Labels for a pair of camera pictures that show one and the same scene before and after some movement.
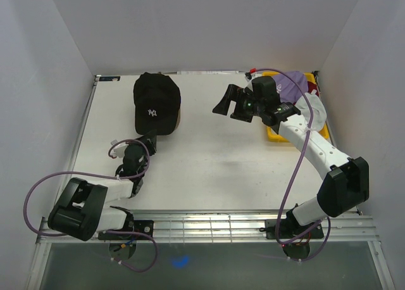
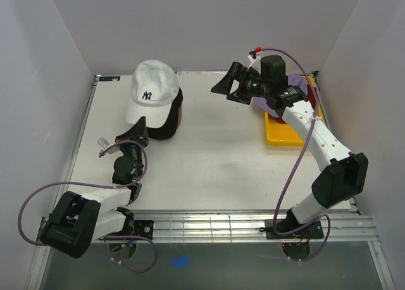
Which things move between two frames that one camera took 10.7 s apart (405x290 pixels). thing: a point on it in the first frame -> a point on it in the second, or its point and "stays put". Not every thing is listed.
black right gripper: x=233 y=93 -> x=224 y=86
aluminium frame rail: x=192 y=228 stays put
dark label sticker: x=109 y=78 stays put
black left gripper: x=150 y=142 -> x=138 y=133
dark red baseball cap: x=311 y=87 -> x=310 y=98
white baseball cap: x=319 y=114 -> x=155 y=87
